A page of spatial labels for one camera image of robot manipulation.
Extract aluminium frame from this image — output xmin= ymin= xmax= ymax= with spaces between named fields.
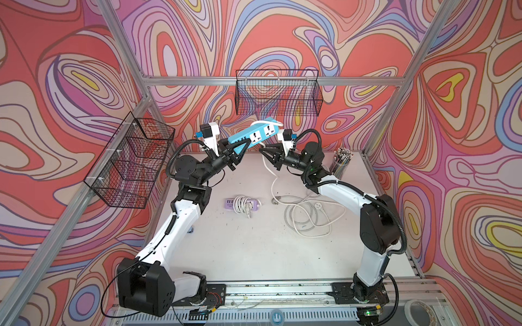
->
xmin=0 ymin=0 xmax=466 ymax=326

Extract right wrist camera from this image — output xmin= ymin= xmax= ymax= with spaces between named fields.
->
xmin=277 ymin=129 xmax=297 ymax=155

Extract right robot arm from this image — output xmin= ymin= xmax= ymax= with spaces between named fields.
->
xmin=260 ymin=131 xmax=408 ymax=325

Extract purple power strip with cord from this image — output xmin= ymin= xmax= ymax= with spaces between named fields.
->
xmin=224 ymin=195 xmax=262 ymax=219

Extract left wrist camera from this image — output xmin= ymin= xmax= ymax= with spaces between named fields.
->
xmin=195 ymin=122 xmax=220 ymax=155

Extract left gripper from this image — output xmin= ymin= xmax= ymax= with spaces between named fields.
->
xmin=196 ymin=139 xmax=249 ymax=190

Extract black wire basket left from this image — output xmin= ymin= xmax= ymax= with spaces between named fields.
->
xmin=84 ymin=113 xmax=175 ymax=209

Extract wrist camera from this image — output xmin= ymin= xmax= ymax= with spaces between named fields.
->
xmin=195 ymin=122 xmax=220 ymax=155
xmin=277 ymin=129 xmax=297 ymax=155

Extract blue power strip with cord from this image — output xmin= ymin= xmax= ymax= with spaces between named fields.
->
xmin=227 ymin=117 xmax=347 ymax=239

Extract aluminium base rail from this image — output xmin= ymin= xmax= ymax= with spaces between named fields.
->
xmin=103 ymin=278 xmax=459 ymax=325

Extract black wire basket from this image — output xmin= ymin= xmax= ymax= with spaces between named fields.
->
xmin=235 ymin=68 xmax=324 ymax=118
xmin=84 ymin=113 xmax=175 ymax=209

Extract black wire basket back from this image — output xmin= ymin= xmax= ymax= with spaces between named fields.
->
xmin=235 ymin=68 xmax=324 ymax=118

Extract metal cup of pens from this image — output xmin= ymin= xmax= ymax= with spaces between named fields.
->
xmin=330 ymin=147 xmax=353 ymax=179

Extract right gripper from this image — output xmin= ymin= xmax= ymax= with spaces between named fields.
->
xmin=259 ymin=143 xmax=311 ymax=173

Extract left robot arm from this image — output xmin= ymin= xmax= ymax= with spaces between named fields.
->
xmin=111 ymin=138 xmax=251 ymax=316

